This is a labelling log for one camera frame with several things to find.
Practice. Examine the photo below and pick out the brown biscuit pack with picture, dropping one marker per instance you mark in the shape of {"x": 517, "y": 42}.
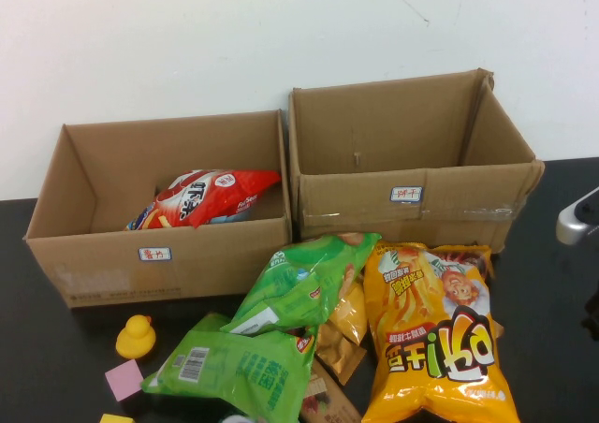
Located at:
{"x": 327, "y": 399}

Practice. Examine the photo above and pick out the cardboard box with sf-express print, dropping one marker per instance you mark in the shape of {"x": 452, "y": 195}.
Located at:
{"x": 210, "y": 264}

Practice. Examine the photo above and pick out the green chips bag with logo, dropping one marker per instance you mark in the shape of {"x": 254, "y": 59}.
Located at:
{"x": 299, "y": 282}

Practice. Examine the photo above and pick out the yellow block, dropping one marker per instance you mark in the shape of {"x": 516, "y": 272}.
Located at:
{"x": 117, "y": 418}

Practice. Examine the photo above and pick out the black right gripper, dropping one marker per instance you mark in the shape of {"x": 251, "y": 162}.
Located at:
{"x": 593, "y": 313}

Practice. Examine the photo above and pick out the small yellow snack packet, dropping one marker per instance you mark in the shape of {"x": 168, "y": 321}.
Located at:
{"x": 351, "y": 315}

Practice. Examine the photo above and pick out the white label with red characters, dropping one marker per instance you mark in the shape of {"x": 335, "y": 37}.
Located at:
{"x": 155, "y": 254}
{"x": 406, "y": 194}

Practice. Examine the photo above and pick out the large yellow fries snack bag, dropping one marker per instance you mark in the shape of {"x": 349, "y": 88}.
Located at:
{"x": 435, "y": 339}

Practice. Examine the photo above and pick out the golden brown snack packet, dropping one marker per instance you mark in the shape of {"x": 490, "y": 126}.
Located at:
{"x": 339, "y": 355}

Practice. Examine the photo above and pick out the taped cardboard box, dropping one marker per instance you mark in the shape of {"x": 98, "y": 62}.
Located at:
{"x": 355, "y": 208}

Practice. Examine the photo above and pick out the pink foam cube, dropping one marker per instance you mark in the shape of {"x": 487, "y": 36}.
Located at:
{"x": 124, "y": 380}

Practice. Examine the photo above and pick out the long tan wrapper packet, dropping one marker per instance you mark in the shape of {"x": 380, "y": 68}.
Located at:
{"x": 498, "y": 329}

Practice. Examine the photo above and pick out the yellow rubber duck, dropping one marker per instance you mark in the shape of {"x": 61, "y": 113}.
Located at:
{"x": 135, "y": 339}

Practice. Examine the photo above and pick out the red prawn cracker bag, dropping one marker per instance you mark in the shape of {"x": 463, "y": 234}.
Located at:
{"x": 210, "y": 198}

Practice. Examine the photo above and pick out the green chips bag with barcode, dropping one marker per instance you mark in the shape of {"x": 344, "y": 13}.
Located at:
{"x": 243, "y": 367}

